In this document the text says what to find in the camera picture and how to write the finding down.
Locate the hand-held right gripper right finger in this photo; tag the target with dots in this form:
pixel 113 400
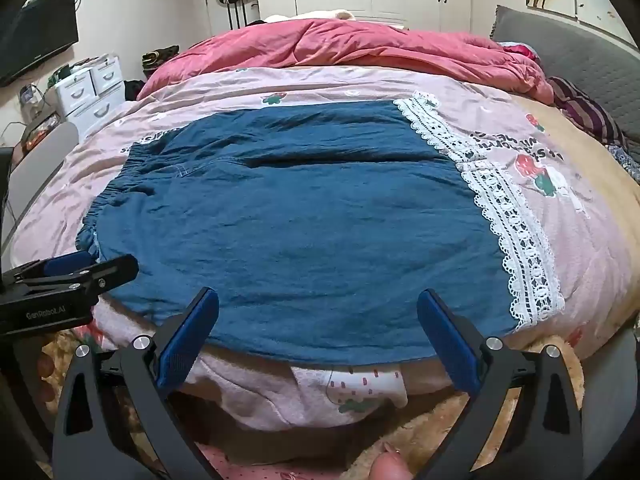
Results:
pixel 450 342

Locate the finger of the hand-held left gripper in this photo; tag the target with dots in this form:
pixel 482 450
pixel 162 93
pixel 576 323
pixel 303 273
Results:
pixel 65 264
pixel 112 269

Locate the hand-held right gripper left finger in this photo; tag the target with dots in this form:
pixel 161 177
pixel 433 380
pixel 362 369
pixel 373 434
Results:
pixel 186 342

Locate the blue denim pants lace trim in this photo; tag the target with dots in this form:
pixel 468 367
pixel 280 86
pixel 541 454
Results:
pixel 300 210

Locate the pink dotted pyjama pants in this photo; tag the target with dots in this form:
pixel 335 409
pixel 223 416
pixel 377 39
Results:
pixel 260 465

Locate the person's left hand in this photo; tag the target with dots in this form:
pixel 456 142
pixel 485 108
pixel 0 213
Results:
pixel 46 367

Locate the person's right hand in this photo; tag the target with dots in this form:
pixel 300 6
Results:
pixel 392 467

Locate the tan fuzzy robe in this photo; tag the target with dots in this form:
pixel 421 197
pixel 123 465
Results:
pixel 435 435

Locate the white plastic drawer unit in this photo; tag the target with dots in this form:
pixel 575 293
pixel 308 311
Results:
pixel 106 74
pixel 74 91
pixel 97 107

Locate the dark bag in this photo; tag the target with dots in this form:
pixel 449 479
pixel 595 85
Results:
pixel 160 55

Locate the black television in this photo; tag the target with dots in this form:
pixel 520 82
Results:
pixel 35 40

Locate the blue patterned cloth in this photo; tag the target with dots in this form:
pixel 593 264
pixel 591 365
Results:
pixel 625 160

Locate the maroon striped cloth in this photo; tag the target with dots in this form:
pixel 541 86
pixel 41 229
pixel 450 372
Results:
pixel 585 110

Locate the pink strawberry printed blanket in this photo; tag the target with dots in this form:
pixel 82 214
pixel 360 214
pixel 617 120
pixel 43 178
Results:
pixel 310 85

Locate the grey quilted headboard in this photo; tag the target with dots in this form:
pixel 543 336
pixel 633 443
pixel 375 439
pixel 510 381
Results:
pixel 590 65

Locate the red quilt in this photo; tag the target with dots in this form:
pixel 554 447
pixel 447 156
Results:
pixel 350 45

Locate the cream plush pillow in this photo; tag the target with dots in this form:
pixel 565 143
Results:
pixel 310 15

